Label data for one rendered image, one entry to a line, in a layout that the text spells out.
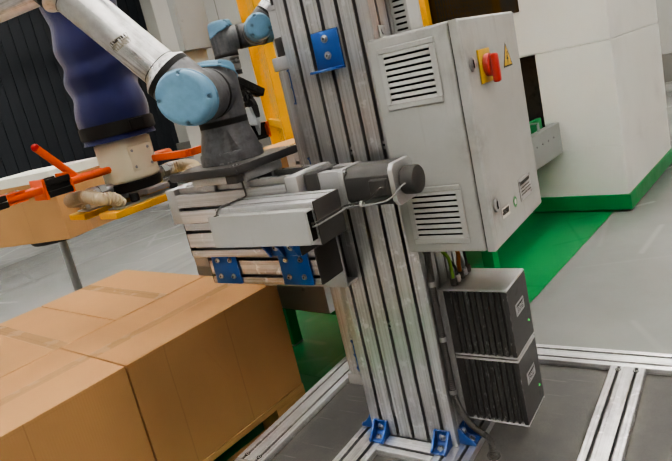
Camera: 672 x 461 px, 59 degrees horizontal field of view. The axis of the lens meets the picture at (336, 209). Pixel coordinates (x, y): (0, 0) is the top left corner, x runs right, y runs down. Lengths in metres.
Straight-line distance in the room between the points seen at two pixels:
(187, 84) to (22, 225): 2.80
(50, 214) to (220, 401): 2.05
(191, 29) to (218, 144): 2.01
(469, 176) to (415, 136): 0.14
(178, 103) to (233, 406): 1.10
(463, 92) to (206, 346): 1.15
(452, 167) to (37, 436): 1.19
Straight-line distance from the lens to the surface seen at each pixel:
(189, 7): 3.40
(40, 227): 3.86
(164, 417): 1.90
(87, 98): 1.91
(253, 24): 1.78
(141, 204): 1.84
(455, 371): 1.57
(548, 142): 3.82
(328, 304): 2.08
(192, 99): 1.27
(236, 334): 2.01
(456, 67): 1.21
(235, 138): 1.40
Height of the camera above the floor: 1.18
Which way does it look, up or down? 12 degrees down
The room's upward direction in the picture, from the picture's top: 13 degrees counter-clockwise
